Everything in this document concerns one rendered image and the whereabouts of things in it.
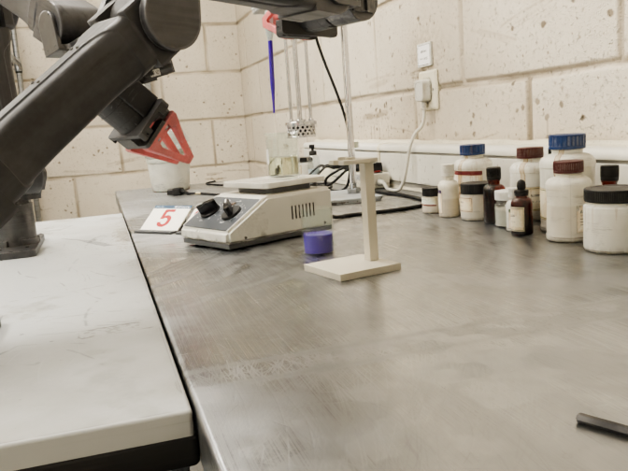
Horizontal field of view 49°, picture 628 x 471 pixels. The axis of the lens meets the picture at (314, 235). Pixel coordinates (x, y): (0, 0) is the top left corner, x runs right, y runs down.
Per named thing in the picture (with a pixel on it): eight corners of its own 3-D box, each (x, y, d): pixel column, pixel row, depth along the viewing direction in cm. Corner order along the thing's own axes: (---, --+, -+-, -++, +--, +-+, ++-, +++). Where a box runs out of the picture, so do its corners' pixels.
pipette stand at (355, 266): (340, 281, 74) (332, 160, 72) (304, 270, 81) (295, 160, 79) (401, 269, 78) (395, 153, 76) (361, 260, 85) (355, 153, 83)
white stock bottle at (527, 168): (509, 216, 111) (507, 147, 109) (549, 214, 110) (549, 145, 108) (511, 221, 105) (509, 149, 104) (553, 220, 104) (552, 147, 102)
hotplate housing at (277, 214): (229, 252, 97) (223, 194, 95) (180, 244, 106) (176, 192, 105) (345, 228, 111) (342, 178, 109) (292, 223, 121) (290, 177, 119)
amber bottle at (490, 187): (506, 223, 104) (505, 167, 102) (483, 224, 105) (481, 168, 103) (506, 221, 107) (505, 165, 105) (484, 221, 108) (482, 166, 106)
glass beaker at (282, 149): (282, 182, 104) (278, 128, 103) (260, 182, 108) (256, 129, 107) (312, 178, 108) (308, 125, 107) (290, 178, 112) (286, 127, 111)
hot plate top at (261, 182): (266, 189, 101) (265, 182, 100) (220, 187, 110) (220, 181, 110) (327, 180, 108) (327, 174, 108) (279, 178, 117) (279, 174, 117)
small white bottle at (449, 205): (463, 215, 116) (461, 163, 114) (455, 218, 113) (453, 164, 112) (443, 215, 118) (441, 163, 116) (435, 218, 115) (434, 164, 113)
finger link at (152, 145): (185, 143, 108) (139, 104, 102) (210, 141, 102) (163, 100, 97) (164, 178, 106) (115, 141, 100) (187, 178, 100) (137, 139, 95)
